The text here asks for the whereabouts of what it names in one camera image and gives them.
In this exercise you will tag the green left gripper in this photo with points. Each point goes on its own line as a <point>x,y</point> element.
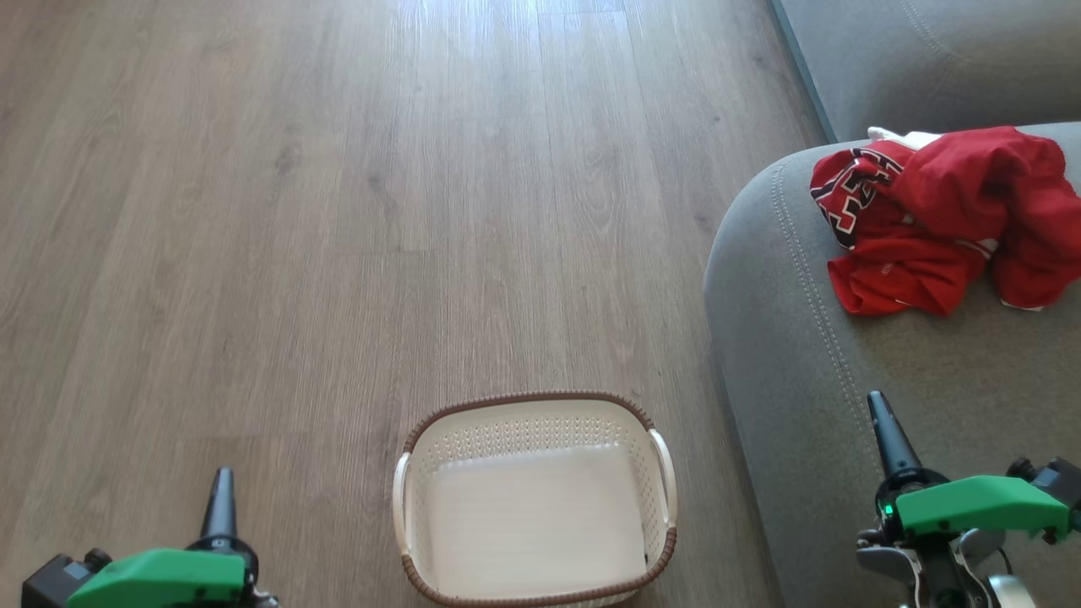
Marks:
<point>169,578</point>

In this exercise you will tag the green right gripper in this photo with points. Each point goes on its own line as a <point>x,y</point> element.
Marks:
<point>980,507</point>

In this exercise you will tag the red sports jersey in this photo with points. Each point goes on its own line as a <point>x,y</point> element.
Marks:
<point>954,211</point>

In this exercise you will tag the cream laundry basket brown rim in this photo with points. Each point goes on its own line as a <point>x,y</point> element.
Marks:
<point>532,515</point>

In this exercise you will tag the grey fabric sofa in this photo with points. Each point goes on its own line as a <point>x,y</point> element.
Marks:
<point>802,380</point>

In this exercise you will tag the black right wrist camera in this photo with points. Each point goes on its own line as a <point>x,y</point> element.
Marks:
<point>1056,481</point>

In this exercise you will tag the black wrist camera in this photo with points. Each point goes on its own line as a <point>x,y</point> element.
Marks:
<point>55,583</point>
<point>1056,481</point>

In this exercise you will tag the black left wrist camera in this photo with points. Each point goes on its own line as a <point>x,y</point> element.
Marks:
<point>55,583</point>

